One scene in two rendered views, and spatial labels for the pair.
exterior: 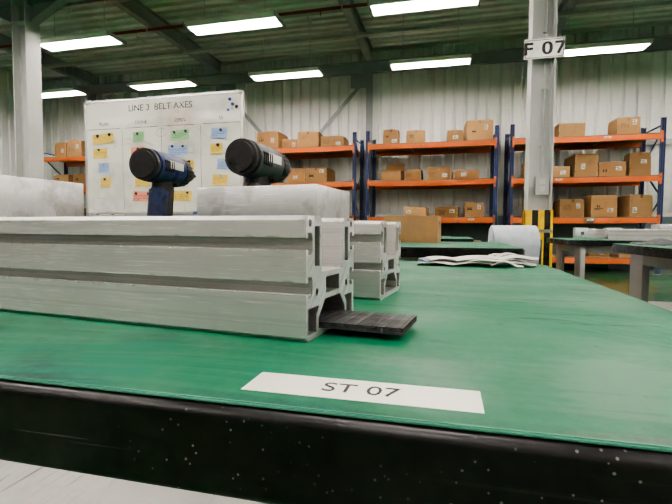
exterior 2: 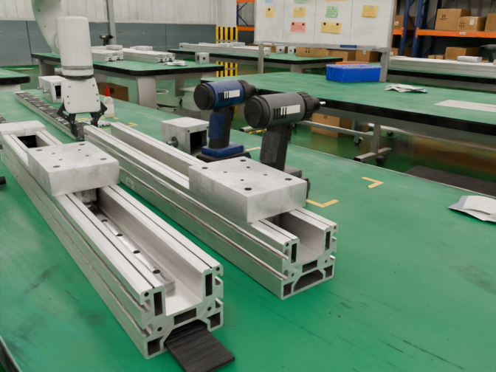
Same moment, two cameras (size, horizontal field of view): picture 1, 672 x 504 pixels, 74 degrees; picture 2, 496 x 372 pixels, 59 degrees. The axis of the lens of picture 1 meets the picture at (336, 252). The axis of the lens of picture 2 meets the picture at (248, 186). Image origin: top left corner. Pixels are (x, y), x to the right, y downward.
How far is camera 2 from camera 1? 0.38 m
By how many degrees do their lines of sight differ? 36
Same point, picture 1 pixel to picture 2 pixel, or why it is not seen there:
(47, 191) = (93, 172)
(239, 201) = (208, 187)
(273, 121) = not seen: outside the picture
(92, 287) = (85, 263)
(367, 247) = (275, 257)
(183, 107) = not seen: outside the picture
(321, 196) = (254, 204)
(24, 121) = not seen: outside the picture
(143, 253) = (97, 261)
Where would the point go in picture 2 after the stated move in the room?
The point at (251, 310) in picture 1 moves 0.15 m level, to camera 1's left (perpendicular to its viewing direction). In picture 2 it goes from (128, 325) to (47, 283)
